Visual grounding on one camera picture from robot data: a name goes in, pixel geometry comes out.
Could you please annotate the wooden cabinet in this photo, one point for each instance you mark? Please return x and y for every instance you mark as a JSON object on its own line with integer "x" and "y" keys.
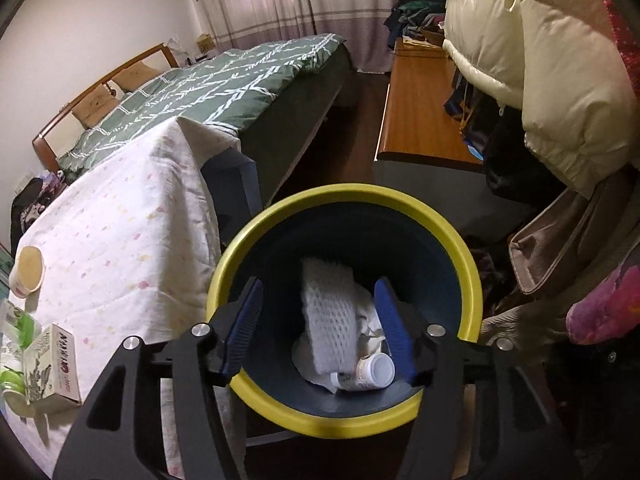
{"x": 420, "y": 110}

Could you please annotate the cream down jacket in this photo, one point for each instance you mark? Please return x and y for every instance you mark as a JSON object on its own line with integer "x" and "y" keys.
{"x": 550, "y": 60}

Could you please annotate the green checked duvet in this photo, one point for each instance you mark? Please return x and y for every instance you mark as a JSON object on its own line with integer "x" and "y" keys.
{"x": 225, "y": 90}

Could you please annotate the beige bag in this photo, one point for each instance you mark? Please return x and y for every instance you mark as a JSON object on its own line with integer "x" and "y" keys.
{"x": 560, "y": 260}

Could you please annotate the white tissues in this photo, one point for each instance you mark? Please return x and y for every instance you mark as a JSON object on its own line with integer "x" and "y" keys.
{"x": 367, "y": 320}

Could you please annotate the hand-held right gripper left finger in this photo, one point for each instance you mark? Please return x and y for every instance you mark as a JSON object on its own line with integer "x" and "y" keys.
{"x": 245, "y": 330}

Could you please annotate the red dotted quilted jacket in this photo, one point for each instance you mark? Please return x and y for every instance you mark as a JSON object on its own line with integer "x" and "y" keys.
{"x": 625, "y": 35}

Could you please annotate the white round jar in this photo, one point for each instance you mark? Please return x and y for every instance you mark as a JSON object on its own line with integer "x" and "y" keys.
{"x": 29, "y": 270}

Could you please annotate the white box with flower print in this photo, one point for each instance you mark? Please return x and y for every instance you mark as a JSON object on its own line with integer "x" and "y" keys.
{"x": 60, "y": 365}

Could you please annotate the white plastic bottle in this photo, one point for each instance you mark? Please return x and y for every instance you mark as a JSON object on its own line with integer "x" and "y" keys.
{"x": 370, "y": 370}

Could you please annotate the brown pillow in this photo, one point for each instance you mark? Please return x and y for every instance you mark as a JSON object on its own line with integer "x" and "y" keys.
{"x": 135, "y": 76}
{"x": 95, "y": 105}

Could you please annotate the white floral tablecloth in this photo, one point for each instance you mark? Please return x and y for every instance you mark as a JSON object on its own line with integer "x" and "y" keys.
{"x": 125, "y": 235}

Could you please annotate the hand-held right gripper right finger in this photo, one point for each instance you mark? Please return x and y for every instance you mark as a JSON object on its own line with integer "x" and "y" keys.
{"x": 395, "y": 330}

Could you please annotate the green plastic bag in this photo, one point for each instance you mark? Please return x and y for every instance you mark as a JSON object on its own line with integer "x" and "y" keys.
{"x": 20, "y": 325}

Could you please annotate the narrow pink white curtain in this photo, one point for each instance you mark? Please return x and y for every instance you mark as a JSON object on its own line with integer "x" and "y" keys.
{"x": 240, "y": 5}

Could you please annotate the wide pink white curtain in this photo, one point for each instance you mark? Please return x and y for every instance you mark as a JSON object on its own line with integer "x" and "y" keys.
{"x": 360, "y": 10}

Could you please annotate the dark clothes heap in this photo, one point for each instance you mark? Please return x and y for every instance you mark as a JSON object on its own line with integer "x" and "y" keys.
{"x": 35, "y": 205}

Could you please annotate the pile of mixed clothes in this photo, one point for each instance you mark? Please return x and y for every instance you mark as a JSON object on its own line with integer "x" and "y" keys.
{"x": 415, "y": 15}

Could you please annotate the dark bin with yellow rim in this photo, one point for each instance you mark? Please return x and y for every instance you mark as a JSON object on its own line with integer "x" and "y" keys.
{"x": 350, "y": 230}

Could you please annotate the wooden bed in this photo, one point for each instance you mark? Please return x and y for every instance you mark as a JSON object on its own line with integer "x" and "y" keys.
{"x": 300, "y": 110}

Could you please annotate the small cardboard box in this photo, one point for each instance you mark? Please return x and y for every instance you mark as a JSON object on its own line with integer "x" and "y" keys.
{"x": 206, "y": 45}

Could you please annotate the white foam fruit net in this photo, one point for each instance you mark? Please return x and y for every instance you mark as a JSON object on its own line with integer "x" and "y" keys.
{"x": 325, "y": 320}

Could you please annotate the pink floral cloth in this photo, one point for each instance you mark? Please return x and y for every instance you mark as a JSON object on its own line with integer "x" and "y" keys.
{"x": 605, "y": 305}

